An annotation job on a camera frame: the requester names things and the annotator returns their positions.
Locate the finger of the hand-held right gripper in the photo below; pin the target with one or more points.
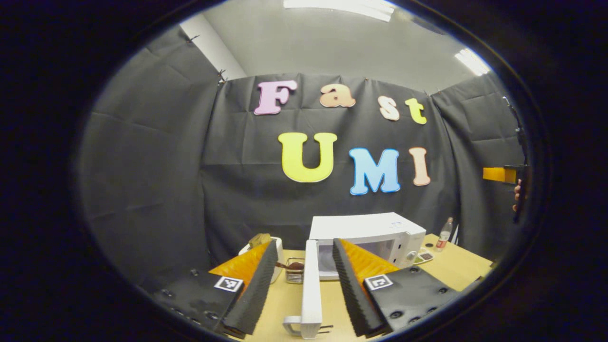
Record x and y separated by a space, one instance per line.
498 175

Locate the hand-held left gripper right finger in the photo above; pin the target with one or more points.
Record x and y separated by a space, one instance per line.
354 294

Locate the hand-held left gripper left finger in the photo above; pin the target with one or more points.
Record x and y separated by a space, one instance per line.
254 294

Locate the white microwave oven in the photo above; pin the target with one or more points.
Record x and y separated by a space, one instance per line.
365 228

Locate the brown bread slice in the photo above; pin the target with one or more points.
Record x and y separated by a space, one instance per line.
259 240

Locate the white divided dish of beans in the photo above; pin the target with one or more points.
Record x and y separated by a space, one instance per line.
423 257

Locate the clear bottle with red label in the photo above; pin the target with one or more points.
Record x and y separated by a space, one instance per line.
443 237

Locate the small ceiling light panel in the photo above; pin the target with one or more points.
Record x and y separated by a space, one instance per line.
471 61

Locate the large ceiling light panel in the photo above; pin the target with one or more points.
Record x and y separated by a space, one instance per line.
342 7

